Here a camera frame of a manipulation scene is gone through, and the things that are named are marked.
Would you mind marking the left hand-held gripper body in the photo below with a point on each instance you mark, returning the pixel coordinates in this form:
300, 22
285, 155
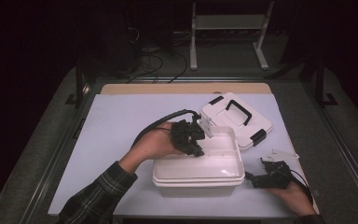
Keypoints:
186, 135

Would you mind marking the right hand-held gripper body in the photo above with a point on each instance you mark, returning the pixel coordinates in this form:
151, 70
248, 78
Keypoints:
276, 177

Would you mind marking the white tray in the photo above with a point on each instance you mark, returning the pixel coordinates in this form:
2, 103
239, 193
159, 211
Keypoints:
199, 168

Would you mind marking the white plastic storage box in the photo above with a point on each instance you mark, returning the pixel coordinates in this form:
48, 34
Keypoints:
195, 190

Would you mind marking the person's right hand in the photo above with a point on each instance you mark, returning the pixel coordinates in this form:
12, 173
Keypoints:
295, 199

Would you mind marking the person's left hand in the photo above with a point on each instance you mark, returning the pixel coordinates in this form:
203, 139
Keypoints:
155, 144

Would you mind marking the white table mat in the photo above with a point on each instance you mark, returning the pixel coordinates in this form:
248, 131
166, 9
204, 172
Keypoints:
112, 130

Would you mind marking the grey metal stand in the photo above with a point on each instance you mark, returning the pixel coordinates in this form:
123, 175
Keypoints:
230, 22

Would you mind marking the black frame post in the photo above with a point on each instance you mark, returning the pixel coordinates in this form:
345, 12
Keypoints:
320, 87
79, 87

